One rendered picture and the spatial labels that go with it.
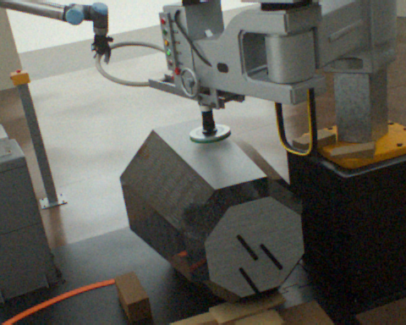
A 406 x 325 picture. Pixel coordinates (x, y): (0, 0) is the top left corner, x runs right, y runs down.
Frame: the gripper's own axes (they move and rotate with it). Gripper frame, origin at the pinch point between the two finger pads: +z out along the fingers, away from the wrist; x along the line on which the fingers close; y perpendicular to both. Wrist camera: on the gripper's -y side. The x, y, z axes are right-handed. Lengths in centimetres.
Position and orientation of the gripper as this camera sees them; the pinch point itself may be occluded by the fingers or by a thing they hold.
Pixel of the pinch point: (103, 60)
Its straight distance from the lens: 368.4
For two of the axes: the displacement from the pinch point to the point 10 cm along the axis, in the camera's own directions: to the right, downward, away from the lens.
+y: -4.0, 5.6, -7.3
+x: 9.1, 3.3, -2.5
